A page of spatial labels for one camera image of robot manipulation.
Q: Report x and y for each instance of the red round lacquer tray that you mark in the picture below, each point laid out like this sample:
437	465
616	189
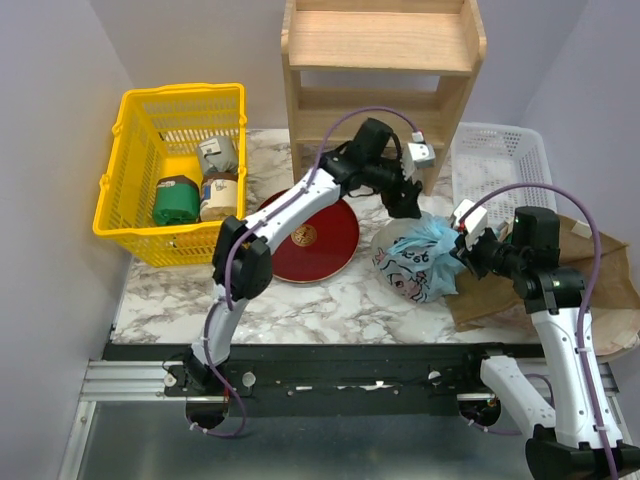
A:
320	247

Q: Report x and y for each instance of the aluminium frame profile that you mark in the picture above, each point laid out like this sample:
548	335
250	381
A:
108	381

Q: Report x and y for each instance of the wooden shelf rack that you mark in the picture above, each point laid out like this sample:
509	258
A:
421	58

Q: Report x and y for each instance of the white plastic mesh basket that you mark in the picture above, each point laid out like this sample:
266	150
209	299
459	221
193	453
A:
485	157

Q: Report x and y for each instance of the beige wrapped food package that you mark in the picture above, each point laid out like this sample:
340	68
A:
218	196

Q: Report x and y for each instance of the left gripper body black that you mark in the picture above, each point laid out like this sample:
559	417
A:
389	180

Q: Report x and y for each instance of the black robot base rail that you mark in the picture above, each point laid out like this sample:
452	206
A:
324	380

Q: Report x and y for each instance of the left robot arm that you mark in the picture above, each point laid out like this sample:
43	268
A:
242	260

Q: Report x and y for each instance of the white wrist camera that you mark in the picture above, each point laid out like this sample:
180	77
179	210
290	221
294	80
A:
470	221
417	156

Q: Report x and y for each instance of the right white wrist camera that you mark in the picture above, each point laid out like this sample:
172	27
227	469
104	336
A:
470	221

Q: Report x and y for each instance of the light blue plastic bag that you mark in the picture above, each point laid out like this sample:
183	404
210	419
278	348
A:
413	257

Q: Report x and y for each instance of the green wrapped food package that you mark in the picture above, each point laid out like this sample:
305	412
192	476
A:
177	201

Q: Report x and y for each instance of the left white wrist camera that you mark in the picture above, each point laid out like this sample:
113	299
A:
417	156

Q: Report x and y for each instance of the brown paper grocery bag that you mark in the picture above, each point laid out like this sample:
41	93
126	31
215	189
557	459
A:
492	303

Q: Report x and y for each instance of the yellow plastic shopping basket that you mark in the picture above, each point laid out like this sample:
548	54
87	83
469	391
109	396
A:
155	135

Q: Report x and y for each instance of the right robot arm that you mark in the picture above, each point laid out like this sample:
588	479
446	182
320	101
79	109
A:
575	437

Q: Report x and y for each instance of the grey wrapped food package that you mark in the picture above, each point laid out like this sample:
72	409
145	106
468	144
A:
217	154

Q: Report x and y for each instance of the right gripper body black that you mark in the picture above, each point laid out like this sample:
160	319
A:
489	253

